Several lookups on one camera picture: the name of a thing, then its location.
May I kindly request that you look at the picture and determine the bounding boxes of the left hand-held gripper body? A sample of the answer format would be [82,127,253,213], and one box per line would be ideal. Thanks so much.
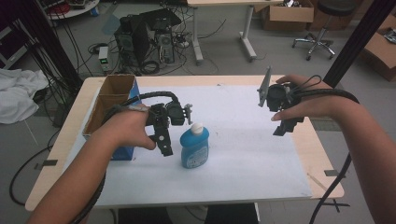
[146,101,194,127]

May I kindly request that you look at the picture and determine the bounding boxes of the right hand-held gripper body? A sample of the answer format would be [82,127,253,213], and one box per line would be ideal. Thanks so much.
[257,65,302,113]

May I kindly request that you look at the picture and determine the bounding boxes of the blue bottle with white cap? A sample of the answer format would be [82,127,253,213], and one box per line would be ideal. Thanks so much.
[179,121,210,170]

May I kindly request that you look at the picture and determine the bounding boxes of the person's left hand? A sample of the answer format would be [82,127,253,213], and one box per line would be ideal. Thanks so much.
[92,104,157,157]

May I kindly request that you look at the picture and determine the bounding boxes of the person's right hand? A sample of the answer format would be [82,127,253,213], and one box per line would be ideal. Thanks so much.
[270,74,344,123]

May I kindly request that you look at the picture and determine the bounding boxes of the white sheet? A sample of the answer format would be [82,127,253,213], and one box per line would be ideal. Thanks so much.
[63,85,314,209]

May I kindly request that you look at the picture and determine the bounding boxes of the black tape strip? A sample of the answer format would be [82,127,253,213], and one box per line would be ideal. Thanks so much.
[34,159,59,171]
[323,169,347,179]

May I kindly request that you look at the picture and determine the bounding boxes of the open cardboard box blue sides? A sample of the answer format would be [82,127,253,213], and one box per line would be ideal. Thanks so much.
[81,74,142,161]

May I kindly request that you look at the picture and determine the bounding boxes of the open grey computer case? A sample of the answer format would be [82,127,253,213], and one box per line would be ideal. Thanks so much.
[154,31,176,65]

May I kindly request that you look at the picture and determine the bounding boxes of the black office chair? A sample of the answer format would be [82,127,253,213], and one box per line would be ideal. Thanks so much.
[290,0,359,62]

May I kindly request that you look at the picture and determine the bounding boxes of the white desk with metal legs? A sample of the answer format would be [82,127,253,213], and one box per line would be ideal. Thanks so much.
[186,0,285,66]

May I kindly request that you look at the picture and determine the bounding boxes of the black computer tower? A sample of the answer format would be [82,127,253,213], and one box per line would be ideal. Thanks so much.
[113,14,151,69]

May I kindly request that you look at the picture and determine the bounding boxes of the brown cardboard box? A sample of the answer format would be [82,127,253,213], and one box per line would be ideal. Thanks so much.
[261,0,316,33]

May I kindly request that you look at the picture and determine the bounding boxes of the small white power supply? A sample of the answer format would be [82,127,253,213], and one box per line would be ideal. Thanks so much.
[97,46,110,73]

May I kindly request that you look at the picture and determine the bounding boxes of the black tape cross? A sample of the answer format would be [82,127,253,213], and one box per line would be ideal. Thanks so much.
[319,199,351,215]

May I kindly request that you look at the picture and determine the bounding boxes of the large open cardboard box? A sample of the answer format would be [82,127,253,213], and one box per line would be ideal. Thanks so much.
[359,14,396,83]

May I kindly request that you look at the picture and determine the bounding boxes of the round white table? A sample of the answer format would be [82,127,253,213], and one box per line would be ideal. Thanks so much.
[39,0,101,21]

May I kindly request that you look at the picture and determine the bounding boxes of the white cloth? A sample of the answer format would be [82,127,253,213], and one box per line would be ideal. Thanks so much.
[0,67,50,126]

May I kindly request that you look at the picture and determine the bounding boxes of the black corrugated left gripper cable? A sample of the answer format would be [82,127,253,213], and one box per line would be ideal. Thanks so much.
[69,91,181,224]

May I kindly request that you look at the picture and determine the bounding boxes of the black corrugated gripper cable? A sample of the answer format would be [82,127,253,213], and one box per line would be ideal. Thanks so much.
[293,88,361,224]
[69,91,181,224]

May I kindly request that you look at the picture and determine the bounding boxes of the thin black wire loop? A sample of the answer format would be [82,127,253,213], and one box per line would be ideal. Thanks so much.
[291,74,323,94]

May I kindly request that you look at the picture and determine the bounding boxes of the black corrugated right gripper cable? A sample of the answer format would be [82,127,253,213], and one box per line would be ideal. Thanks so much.
[293,88,361,224]

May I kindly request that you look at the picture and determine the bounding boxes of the black metal post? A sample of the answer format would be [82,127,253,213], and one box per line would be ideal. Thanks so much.
[322,0,396,89]

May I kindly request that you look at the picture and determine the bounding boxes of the black post with cable bundle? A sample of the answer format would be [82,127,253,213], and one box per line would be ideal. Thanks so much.
[17,0,84,94]

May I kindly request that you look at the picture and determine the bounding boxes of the black floor cable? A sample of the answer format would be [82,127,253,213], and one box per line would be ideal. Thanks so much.
[8,144,54,207]

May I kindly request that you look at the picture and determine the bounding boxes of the grey shelf frame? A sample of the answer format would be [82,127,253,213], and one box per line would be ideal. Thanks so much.
[0,25,31,70]

